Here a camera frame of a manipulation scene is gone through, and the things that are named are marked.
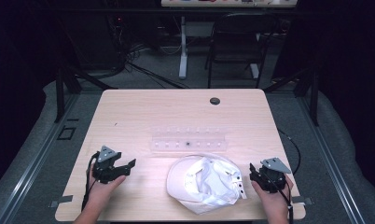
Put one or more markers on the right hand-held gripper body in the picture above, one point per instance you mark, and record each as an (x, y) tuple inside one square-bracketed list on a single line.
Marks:
[(272, 177)]

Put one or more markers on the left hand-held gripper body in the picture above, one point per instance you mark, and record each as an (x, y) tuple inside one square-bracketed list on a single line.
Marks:
[(105, 169)]

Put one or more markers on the white baseball cap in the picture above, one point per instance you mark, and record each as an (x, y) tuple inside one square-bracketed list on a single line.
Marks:
[(204, 186)]

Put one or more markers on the person's left hand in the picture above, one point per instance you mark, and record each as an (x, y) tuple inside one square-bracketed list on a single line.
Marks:
[(100, 194)]

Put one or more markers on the person's right hand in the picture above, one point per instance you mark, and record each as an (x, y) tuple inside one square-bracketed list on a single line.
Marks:
[(275, 203)]

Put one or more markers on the grey tape strip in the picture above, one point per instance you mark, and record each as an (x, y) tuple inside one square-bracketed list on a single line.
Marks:
[(62, 200), (302, 200)]

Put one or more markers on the clear acrylic rack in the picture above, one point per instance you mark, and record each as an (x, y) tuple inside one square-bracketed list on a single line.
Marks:
[(188, 143)]

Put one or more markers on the black table grommet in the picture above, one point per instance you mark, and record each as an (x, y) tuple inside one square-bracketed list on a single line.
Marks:
[(215, 101)]

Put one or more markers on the white desk leg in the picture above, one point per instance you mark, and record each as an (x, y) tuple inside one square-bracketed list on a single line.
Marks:
[(183, 56), (254, 71)]

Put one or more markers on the black chair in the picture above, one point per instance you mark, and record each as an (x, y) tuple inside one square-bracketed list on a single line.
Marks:
[(238, 43)]

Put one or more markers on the light desk top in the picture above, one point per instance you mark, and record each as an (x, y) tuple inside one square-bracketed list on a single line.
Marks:
[(226, 3)]

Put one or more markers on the black metal stand frame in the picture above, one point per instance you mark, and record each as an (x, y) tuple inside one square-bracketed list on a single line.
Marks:
[(60, 93), (313, 99)]

